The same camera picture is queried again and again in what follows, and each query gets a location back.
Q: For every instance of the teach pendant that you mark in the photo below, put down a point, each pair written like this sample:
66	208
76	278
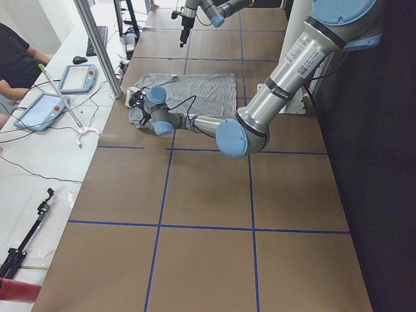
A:
42	112
78	79

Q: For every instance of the left teach pendant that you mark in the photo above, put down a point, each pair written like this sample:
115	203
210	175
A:
42	112

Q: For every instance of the person in black shirt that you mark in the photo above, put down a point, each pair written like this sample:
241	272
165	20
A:
19	64

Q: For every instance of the black computer mouse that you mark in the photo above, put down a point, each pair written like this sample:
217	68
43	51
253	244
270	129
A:
79	60

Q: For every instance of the right teach pendant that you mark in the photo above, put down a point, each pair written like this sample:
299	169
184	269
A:
78	79

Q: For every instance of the red object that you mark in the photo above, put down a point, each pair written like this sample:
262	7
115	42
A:
18	291

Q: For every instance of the green tipped metal rod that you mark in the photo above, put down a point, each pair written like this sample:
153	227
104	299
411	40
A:
82	130

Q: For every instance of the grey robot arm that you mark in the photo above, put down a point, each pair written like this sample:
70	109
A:
215	13
331	26

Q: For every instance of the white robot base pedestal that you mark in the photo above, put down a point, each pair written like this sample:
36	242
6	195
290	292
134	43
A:
300	10

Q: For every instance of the aluminium frame post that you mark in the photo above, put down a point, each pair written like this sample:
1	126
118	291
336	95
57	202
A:
101	52

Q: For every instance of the navy white striped polo shirt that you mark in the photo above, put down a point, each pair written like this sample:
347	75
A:
213	95

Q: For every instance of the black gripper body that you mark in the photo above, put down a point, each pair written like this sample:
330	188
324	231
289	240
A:
186	22
145	114

